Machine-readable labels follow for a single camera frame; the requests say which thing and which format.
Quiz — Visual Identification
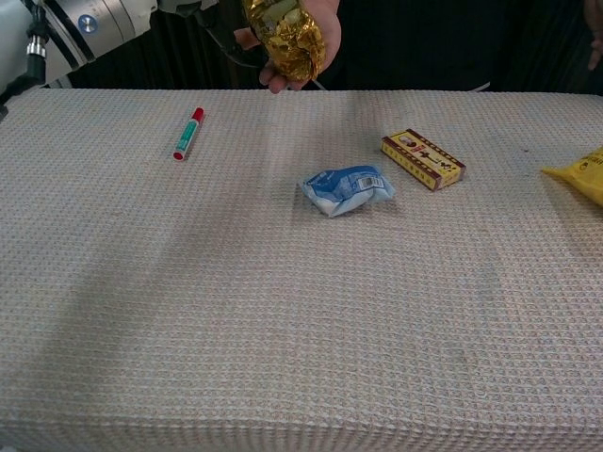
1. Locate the person's open bare hand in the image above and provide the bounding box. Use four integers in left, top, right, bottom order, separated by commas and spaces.
234, 0, 343, 94

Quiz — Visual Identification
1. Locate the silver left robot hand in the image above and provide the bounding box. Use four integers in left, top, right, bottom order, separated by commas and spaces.
157, 0, 266, 70

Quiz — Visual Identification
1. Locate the person's bare hand at side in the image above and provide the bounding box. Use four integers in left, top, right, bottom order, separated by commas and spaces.
583, 0, 603, 72

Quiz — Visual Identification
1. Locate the gold foil snack packet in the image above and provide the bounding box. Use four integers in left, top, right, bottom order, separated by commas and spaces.
240, 0, 328, 85

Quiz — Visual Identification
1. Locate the person's black clothed torso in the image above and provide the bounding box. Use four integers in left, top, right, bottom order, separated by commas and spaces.
324, 0, 595, 93

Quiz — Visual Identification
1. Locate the yellow plastic bag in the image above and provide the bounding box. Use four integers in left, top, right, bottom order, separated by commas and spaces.
541, 146, 603, 208

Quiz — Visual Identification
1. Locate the red green marker pen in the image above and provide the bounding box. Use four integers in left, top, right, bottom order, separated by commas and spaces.
171, 106, 206, 162

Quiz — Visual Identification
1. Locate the blue white crumpled packet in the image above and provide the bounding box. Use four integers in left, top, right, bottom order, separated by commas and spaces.
300, 164, 397, 219

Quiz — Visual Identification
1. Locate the yellow red cardboard box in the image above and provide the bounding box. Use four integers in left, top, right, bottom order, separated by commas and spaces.
380, 128, 467, 192

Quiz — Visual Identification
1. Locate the beige woven table cloth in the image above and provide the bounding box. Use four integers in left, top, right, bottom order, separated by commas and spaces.
0, 88, 603, 452

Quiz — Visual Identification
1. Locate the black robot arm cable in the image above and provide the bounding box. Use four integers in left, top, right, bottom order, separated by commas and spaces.
0, 0, 50, 105

